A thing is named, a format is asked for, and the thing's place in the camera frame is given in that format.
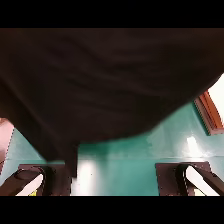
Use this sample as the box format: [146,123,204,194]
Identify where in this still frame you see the red-brown folded garment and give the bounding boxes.
[193,89,224,136]

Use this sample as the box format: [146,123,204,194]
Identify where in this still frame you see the black T-shirt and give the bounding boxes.
[0,27,224,178]

